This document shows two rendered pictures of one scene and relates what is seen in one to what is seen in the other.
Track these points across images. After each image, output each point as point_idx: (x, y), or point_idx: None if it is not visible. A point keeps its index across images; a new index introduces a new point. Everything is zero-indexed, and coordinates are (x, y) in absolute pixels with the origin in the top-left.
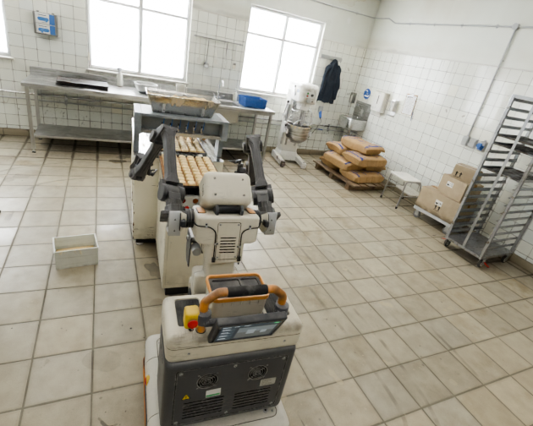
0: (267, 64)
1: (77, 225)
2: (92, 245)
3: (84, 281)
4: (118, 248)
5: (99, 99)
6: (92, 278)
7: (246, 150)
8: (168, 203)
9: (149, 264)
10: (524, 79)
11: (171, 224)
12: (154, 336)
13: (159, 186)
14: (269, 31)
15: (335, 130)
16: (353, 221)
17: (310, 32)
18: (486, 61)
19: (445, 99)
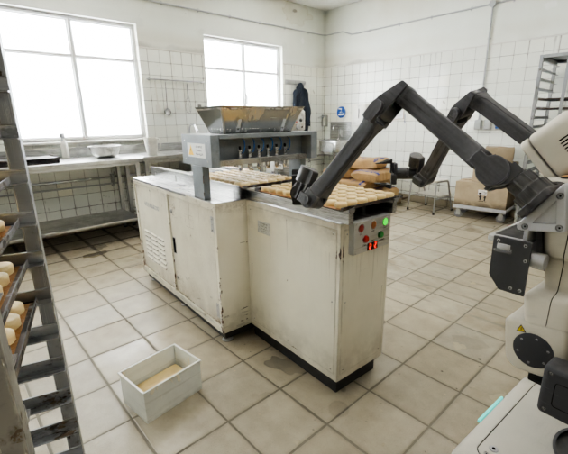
0: (233, 101)
1: (117, 347)
2: (175, 364)
3: (208, 423)
4: (206, 357)
5: (38, 182)
6: (215, 413)
7: (458, 119)
8: (530, 179)
9: (270, 361)
10: (520, 48)
11: (567, 208)
12: (467, 449)
13: (477, 164)
14: (227, 63)
15: (316, 159)
16: (416, 237)
17: (269, 59)
18: (471, 43)
19: (438, 91)
